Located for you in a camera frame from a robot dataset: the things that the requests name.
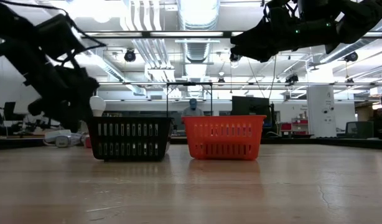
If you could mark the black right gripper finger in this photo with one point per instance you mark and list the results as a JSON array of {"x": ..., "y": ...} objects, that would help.
[
  {"x": 256, "y": 37},
  {"x": 256, "y": 53}
]

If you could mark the small pink-red charger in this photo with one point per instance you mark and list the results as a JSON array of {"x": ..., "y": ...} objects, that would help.
[{"x": 87, "y": 142}]

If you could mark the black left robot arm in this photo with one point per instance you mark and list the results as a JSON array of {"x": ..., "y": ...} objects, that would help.
[{"x": 16, "y": 53}]

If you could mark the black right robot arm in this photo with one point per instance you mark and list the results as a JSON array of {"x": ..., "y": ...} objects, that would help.
[{"x": 359, "y": 18}]

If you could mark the white light bulb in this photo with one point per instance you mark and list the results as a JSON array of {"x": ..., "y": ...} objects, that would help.
[{"x": 97, "y": 104}]

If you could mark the large black monitor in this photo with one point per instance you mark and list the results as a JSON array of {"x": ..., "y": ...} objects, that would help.
[{"x": 250, "y": 105}]

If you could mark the small black monitor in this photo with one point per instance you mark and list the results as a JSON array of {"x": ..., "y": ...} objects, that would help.
[{"x": 9, "y": 110}]

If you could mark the black slotted plastic basket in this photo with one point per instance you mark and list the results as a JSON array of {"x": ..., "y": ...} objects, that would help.
[{"x": 128, "y": 138}]

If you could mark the black overhead beam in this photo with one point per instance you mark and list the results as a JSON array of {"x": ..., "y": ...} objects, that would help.
[{"x": 184, "y": 34}]

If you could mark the red drawer cabinet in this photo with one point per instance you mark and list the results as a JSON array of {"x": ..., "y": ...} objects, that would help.
[{"x": 295, "y": 127}]

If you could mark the white round column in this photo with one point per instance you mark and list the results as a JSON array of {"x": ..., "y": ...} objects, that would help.
[{"x": 321, "y": 112}]

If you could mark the person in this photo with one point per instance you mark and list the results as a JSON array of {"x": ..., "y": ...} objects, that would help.
[{"x": 192, "y": 110}]

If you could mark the orange slotted plastic basket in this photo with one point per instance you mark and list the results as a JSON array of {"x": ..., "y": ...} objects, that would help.
[{"x": 223, "y": 138}]

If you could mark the black ceiling-hung camera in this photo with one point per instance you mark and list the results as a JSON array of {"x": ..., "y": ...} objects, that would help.
[
  {"x": 292, "y": 79},
  {"x": 351, "y": 57},
  {"x": 129, "y": 56}
]

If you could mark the black tall stand frame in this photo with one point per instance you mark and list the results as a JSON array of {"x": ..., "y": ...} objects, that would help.
[{"x": 189, "y": 83}]

